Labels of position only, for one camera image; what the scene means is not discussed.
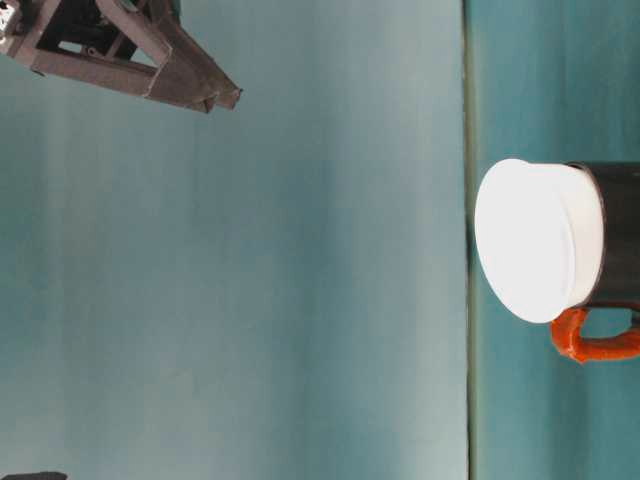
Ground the black cup holder red handle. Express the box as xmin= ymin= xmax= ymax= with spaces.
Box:
xmin=549 ymin=160 xmax=640 ymax=366

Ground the blue-green table cloth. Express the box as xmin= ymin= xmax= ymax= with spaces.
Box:
xmin=464 ymin=0 xmax=640 ymax=480

